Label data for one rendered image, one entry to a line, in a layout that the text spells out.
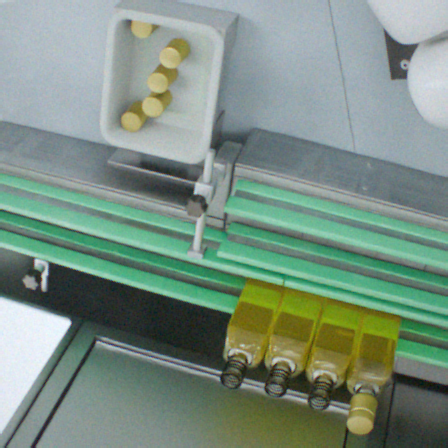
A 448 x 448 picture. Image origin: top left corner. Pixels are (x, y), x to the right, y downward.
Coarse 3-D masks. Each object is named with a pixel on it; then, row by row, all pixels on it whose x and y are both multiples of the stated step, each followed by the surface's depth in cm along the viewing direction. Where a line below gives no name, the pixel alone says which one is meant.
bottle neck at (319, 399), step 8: (320, 376) 105; (328, 376) 105; (312, 384) 104; (320, 384) 103; (328, 384) 103; (312, 392) 103; (320, 392) 102; (328, 392) 103; (312, 400) 103; (320, 400) 104; (328, 400) 102; (312, 408) 103; (320, 408) 103
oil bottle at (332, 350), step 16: (336, 304) 115; (352, 304) 115; (320, 320) 112; (336, 320) 112; (352, 320) 113; (320, 336) 109; (336, 336) 109; (352, 336) 110; (320, 352) 106; (336, 352) 107; (352, 352) 107; (320, 368) 106; (336, 368) 105; (336, 384) 107
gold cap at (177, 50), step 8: (176, 40) 121; (184, 40) 122; (168, 48) 118; (176, 48) 119; (184, 48) 120; (160, 56) 119; (168, 56) 119; (176, 56) 119; (184, 56) 120; (168, 64) 120; (176, 64) 119
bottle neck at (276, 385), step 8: (280, 360) 106; (288, 360) 106; (272, 368) 105; (280, 368) 104; (288, 368) 105; (272, 376) 103; (280, 376) 103; (288, 376) 104; (272, 384) 103; (280, 384) 102; (288, 384) 104; (272, 392) 104; (280, 392) 104
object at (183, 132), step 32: (128, 32) 121; (160, 32) 122; (192, 32) 121; (128, 64) 125; (192, 64) 124; (128, 96) 129; (192, 96) 127; (160, 128) 129; (192, 128) 129; (192, 160) 124
